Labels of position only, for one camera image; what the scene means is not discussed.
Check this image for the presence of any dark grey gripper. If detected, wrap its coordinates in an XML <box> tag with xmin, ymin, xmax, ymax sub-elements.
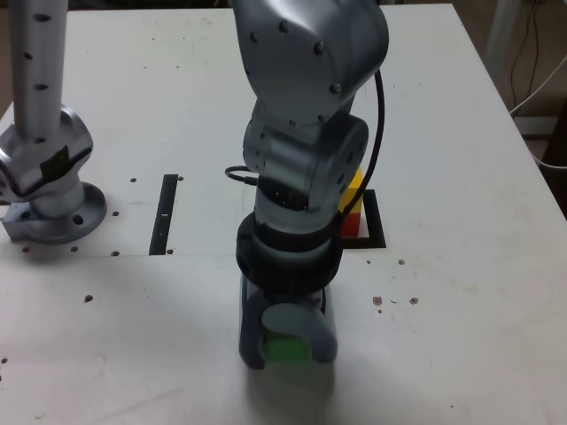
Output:
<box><xmin>237</xmin><ymin>272</ymin><xmax>338</xmax><ymax>370</ymax></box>

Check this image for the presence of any green cube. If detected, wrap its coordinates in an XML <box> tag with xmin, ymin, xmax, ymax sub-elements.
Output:
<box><xmin>260</xmin><ymin>331</ymin><xmax>314</xmax><ymax>361</ymax></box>

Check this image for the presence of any red cube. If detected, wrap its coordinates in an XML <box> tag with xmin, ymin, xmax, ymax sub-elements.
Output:
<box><xmin>340</xmin><ymin>212</ymin><xmax>362</xmax><ymax>237</ymax></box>

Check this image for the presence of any yellow cube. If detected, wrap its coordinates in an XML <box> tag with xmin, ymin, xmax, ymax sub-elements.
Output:
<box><xmin>340</xmin><ymin>166</ymin><xmax>367</xmax><ymax>215</ymax></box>

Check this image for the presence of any black tape square outline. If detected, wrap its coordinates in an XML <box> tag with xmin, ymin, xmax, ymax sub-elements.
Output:
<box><xmin>339</xmin><ymin>189</ymin><xmax>387</xmax><ymax>251</ymax></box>

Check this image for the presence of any black tape strip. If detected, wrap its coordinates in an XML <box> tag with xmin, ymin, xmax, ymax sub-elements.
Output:
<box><xmin>148</xmin><ymin>174</ymin><xmax>180</xmax><ymax>257</ymax></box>

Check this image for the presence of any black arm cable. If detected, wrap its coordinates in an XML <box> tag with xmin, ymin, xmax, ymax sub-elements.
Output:
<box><xmin>224</xmin><ymin>68</ymin><xmax>387</xmax><ymax>227</ymax></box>

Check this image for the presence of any white background cable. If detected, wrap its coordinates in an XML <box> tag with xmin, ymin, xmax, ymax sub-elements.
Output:
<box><xmin>508</xmin><ymin>57</ymin><xmax>567</xmax><ymax>170</ymax></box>

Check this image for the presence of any thin black hanging cable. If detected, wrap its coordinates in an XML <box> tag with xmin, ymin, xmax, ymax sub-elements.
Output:
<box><xmin>508</xmin><ymin>0</ymin><xmax>541</xmax><ymax>105</ymax></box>

